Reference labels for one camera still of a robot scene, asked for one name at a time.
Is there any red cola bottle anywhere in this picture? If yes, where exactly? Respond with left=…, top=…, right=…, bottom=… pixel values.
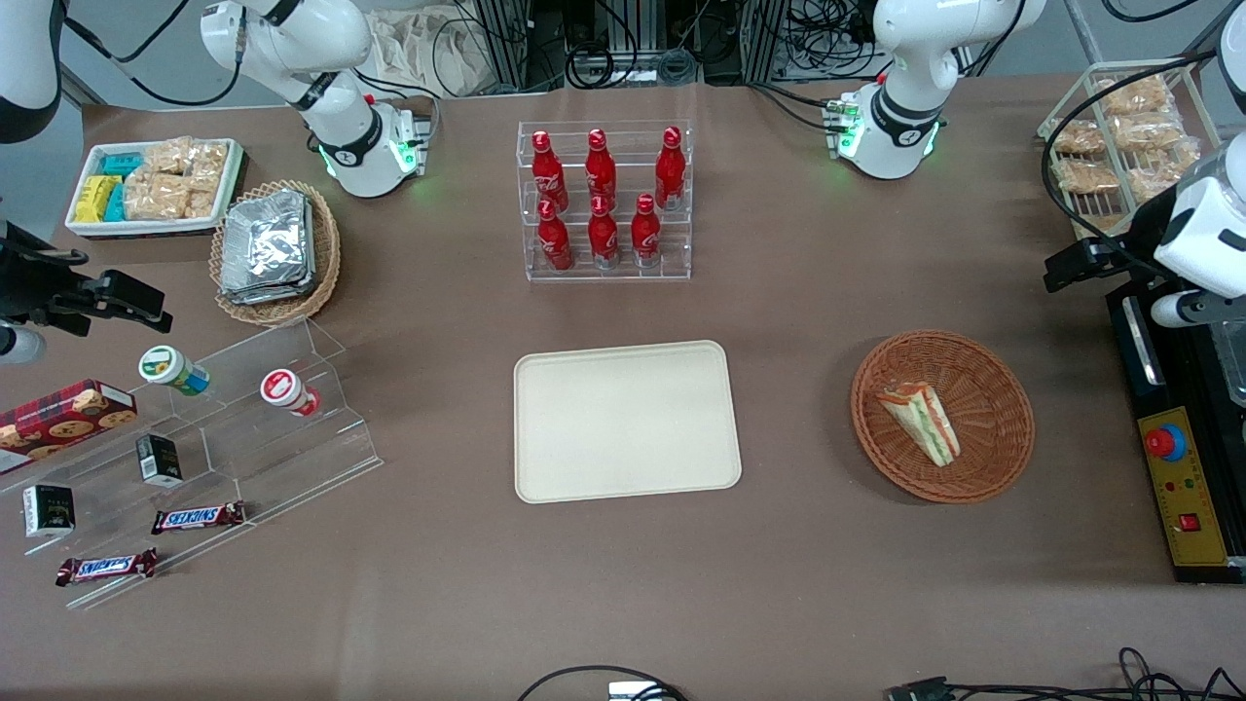
left=631, top=193, right=662, bottom=268
left=588, top=195, right=620, bottom=270
left=585, top=128, right=617, bottom=205
left=654, top=126, right=685, bottom=211
left=531, top=131, right=568, bottom=210
left=537, top=200, right=574, bottom=272

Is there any triangular sandwich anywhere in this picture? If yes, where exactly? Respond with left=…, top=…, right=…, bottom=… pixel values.
left=875, top=382, right=962, bottom=467

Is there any aluminium frame post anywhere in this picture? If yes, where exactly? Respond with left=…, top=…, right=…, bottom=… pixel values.
left=740, top=0, right=791, bottom=84
left=472, top=0, right=531, bottom=89

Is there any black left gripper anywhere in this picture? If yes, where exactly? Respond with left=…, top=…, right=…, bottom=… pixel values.
left=1044, top=198, right=1185, bottom=294

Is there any white rectangular snack tray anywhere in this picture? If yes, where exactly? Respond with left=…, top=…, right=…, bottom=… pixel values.
left=64, top=137, right=244, bottom=240

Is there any small black white box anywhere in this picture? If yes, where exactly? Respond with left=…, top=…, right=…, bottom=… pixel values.
left=22, top=484, right=76, bottom=539

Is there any green lid drink cup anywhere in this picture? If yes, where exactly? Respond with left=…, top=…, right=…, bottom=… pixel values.
left=138, top=345, right=211, bottom=396

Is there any clear plastic container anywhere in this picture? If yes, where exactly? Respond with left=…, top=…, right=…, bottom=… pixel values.
left=1217, top=316, right=1246, bottom=402

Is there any white wire rack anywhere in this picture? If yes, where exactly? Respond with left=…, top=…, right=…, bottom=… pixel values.
left=1037, top=60, right=1223, bottom=240

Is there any clear acrylic stepped stand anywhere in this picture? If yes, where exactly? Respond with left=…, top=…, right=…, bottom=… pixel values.
left=0, top=316, right=384, bottom=611

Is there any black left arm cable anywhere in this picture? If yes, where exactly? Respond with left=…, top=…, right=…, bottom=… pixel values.
left=1040, top=49, right=1223, bottom=285

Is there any red lid drink cup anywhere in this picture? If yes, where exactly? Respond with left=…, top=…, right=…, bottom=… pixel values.
left=260, top=368, right=322, bottom=418

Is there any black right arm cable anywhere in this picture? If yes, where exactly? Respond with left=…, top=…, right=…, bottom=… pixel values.
left=58, top=0, right=244, bottom=108

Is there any silver metal handle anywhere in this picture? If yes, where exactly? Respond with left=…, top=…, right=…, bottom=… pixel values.
left=1122, top=296, right=1166, bottom=387

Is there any beige cloth bag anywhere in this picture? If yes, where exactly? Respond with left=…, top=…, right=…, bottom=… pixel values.
left=365, top=8, right=488, bottom=96

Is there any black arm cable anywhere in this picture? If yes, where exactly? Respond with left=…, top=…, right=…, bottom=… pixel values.
left=1040, top=49, right=1223, bottom=285
left=58, top=0, right=244, bottom=108

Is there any brown snickers bar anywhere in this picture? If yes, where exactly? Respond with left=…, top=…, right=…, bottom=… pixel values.
left=151, top=500, right=247, bottom=535
left=55, top=548, right=159, bottom=587

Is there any silver foil packet stack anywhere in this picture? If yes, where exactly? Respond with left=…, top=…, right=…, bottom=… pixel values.
left=220, top=190, right=317, bottom=306

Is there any black tangled cable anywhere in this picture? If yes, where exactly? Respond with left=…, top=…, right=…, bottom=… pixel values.
left=949, top=647, right=1246, bottom=701

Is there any beige rectangular tray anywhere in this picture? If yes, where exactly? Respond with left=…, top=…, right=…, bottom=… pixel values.
left=513, top=340, right=743, bottom=504

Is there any black yellow control box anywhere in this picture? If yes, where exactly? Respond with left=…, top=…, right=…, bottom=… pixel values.
left=1105, top=277, right=1246, bottom=585

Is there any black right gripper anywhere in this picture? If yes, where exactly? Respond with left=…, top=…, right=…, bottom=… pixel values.
left=0, top=222, right=174, bottom=335

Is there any red plaid cookie box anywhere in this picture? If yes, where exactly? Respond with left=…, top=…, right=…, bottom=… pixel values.
left=0, top=379, right=138, bottom=476

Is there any black looped table cable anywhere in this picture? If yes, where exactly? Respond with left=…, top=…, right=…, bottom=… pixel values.
left=516, top=665, right=687, bottom=701

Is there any clear acrylic bottle rack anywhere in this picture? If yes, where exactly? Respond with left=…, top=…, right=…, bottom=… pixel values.
left=517, top=120, right=693, bottom=283

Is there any round brown wicker basket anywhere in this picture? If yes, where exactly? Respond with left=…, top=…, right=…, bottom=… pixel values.
left=850, top=330, right=1036, bottom=504

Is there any oval tan wicker basket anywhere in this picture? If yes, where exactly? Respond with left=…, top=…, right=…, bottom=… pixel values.
left=209, top=179, right=342, bottom=326

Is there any grey power strip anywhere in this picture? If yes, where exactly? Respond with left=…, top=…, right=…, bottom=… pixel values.
left=569, top=49, right=673, bottom=87

